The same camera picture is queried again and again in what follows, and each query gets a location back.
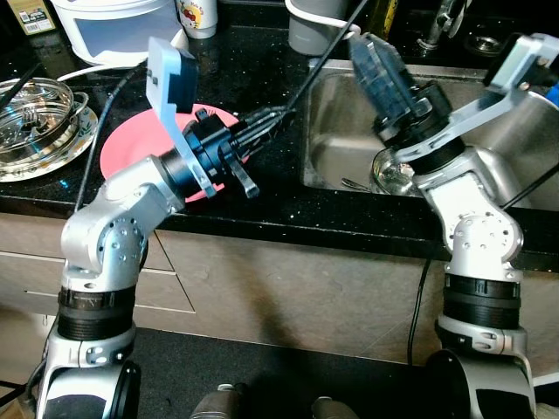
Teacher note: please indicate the steel kitchen sink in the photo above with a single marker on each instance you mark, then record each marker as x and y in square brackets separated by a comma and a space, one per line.
[341, 113]

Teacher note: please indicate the grey robot left foot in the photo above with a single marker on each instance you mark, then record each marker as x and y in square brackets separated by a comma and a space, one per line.
[218, 403]

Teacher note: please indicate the yellow oil bottle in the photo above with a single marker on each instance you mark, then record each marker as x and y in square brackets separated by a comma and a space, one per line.
[382, 17]

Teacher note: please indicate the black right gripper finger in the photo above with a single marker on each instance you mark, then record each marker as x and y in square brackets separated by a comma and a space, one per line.
[374, 74]
[400, 87]

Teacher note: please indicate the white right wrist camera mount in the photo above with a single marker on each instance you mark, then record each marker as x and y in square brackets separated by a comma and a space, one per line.
[515, 70]

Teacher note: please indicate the steel faucet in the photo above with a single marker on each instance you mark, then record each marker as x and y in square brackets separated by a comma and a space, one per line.
[441, 22]

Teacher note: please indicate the grey robot right foot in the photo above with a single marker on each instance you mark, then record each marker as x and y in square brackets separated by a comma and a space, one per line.
[336, 408]

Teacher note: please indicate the grey robot foot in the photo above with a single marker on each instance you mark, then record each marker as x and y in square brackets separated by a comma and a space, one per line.
[336, 408]
[218, 403]

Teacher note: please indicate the steel spoon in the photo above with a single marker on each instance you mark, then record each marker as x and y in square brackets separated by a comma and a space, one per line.
[354, 185]

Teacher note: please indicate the black spatula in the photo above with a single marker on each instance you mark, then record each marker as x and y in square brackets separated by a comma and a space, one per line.
[17, 87]

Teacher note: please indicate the yellow barcode box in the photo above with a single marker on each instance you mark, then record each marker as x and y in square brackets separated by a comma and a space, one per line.
[31, 16]

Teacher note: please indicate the black floor mat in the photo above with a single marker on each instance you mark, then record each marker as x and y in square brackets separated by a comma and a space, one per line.
[279, 367]

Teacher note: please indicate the steel steamer pot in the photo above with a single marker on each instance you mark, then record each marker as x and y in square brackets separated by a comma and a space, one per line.
[35, 118]

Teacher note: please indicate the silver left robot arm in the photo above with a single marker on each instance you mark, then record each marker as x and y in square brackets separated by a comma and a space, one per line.
[113, 236]

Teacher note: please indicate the white printed cup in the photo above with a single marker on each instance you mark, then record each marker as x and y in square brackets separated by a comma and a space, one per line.
[196, 16]

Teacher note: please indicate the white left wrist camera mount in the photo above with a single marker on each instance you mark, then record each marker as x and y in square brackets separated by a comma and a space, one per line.
[170, 78]

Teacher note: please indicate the steel bowl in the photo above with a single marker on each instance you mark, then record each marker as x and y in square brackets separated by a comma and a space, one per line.
[393, 175]

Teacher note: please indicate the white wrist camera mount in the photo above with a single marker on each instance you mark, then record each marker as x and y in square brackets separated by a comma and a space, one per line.
[170, 78]
[515, 70]

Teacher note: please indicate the pink plate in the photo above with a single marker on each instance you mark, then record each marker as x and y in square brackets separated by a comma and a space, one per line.
[131, 144]

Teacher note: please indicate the white stacked food container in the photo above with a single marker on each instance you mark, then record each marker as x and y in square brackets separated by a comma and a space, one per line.
[118, 30]

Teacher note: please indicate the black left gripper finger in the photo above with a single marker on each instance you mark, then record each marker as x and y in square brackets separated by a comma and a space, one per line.
[244, 179]
[262, 127]

